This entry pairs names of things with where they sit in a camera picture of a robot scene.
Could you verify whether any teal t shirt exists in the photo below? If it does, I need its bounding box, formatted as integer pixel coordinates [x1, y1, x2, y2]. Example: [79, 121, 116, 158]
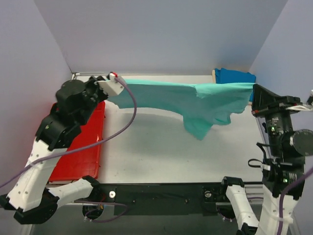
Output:
[108, 79, 253, 140]

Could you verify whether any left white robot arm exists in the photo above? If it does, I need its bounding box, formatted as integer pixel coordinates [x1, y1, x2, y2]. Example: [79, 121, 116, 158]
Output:
[0, 76, 108, 225]

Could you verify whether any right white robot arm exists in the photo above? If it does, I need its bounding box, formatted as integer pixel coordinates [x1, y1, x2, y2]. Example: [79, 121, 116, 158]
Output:
[218, 84, 313, 235]

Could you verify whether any folded blue t shirt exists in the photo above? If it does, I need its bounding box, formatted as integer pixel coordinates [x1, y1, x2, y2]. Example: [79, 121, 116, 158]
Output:
[215, 68, 256, 107]

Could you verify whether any folded beige t shirt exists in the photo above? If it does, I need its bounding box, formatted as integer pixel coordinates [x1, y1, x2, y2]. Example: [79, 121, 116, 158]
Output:
[212, 69, 217, 84]

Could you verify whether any red plastic bin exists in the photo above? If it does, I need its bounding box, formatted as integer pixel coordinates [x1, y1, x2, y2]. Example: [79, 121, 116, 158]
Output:
[47, 100, 106, 183]

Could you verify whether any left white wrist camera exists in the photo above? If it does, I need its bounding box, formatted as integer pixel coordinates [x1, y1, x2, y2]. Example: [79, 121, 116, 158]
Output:
[96, 71, 126, 97]

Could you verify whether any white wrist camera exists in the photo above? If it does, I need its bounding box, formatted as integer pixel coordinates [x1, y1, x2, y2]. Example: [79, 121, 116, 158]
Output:
[288, 90, 313, 112]
[96, 71, 126, 97]

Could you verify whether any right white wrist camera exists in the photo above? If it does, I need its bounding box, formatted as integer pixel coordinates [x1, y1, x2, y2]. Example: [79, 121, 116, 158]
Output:
[288, 90, 313, 112]

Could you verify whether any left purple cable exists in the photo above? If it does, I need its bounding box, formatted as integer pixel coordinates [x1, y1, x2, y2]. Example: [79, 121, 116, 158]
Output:
[0, 75, 137, 223]

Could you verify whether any purple cable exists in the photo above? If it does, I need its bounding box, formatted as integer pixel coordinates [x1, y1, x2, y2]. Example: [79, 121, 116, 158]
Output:
[277, 167, 313, 235]
[0, 75, 137, 223]

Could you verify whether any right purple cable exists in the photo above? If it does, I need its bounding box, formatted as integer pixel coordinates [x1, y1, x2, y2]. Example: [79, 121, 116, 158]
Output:
[277, 167, 313, 235]

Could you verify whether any aluminium frame rail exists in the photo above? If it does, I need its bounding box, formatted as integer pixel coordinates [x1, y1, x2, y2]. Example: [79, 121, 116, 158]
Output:
[73, 183, 265, 204]

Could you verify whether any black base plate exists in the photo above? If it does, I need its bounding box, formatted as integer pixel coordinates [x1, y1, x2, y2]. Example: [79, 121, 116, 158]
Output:
[86, 183, 235, 219]

